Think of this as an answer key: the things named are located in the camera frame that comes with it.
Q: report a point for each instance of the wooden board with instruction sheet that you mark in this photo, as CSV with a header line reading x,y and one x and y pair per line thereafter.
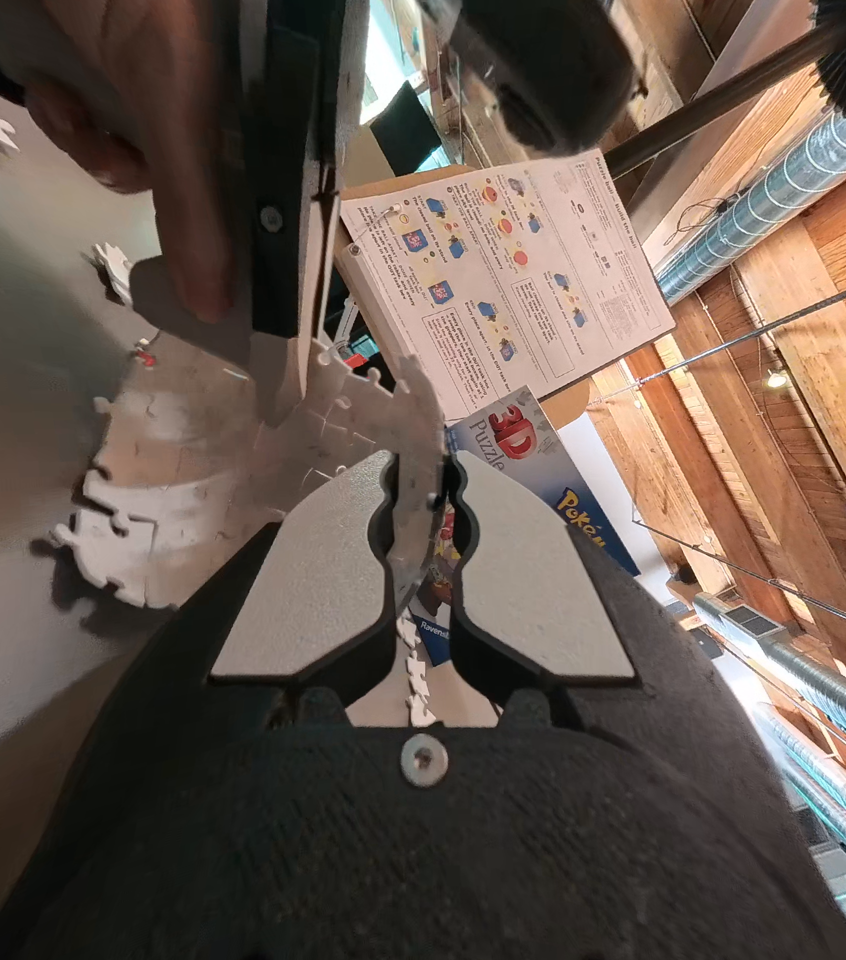
x,y
505,285

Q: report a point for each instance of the ceiling spot lamp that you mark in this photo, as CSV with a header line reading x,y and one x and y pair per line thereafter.
x,y
775,379

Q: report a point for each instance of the partly built puzzle ball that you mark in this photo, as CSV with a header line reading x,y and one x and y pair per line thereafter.
x,y
190,465

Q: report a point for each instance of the thin metal ceiling rod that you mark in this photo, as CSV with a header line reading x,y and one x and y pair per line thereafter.
x,y
753,337

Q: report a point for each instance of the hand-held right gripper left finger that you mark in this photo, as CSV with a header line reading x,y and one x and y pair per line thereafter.
x,y
310,592

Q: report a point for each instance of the black fabric-covered device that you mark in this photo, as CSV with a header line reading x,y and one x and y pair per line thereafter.
x,y
543,67

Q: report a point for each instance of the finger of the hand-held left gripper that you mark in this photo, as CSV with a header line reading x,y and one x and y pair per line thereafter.
x,y
198,337
314,300

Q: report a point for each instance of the blue puzzle box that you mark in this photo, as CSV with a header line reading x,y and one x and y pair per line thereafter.
x,y
543,465

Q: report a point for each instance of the silver duct with vent grille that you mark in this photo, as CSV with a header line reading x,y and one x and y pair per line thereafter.
x,y
828,697

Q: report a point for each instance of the silver ribbed ventilation duct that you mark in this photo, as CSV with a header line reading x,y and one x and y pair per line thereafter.
x,y
768,202

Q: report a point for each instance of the black hanging panel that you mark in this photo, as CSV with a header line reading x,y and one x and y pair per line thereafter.
x,y
404,131

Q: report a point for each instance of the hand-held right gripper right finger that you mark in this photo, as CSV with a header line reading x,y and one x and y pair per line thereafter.
x,y
543,600

